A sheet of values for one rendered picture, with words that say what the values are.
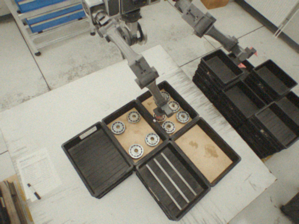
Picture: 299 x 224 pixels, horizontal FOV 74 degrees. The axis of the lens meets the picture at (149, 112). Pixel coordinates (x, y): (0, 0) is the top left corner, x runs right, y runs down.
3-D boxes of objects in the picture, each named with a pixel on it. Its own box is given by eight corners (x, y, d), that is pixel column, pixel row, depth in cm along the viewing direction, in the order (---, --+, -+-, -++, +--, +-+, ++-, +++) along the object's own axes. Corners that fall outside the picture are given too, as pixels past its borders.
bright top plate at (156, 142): (142, 138, 142) (142, 138, 141) (152, 130, 146) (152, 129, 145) (151, 149, 139) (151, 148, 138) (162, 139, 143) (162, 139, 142)
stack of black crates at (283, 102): (256, 115, 241) (273, 102, 211) (272, 105, 250) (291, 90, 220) (281, 142, 227) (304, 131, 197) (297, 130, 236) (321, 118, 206)
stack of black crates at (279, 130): (232, 131, 229) (253, 114, 189) (250, 119, 238) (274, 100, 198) (258, 161, 215) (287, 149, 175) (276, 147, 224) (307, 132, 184)
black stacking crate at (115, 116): (102, 126, 149) (100, 120, 139) (134, 106, 159) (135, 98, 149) (134, 170, 136) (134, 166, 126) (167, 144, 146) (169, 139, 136)
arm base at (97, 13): (105, 19, 118) (103, 0, 107) (112, 28, 115) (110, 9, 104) (92, 24, 115) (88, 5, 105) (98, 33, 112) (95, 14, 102)
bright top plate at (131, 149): (126, 149, 138) (126, 148, 137) (138, 141, 141) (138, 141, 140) (133, 161, 134) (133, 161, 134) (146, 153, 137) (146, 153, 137)
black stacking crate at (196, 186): (134, 170, 136) (135, 166, 126) (167, 145, 146) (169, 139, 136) (172, 222, 123) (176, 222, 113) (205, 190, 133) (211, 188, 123)
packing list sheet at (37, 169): (13, 161, 143) (13, 161, 143) (45, 145, 150) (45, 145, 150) (28, 204, 132) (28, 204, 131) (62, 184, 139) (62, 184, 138)
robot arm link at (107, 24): (105, 13, 106) (97, 19, 107) (115, 25, 103) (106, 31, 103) (112, 24, 115) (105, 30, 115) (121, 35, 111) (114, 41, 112)
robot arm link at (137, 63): (148, 56, 81) (129, 71, 82) (160, 76, 92) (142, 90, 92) (111, 15, 108) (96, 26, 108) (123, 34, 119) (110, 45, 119)
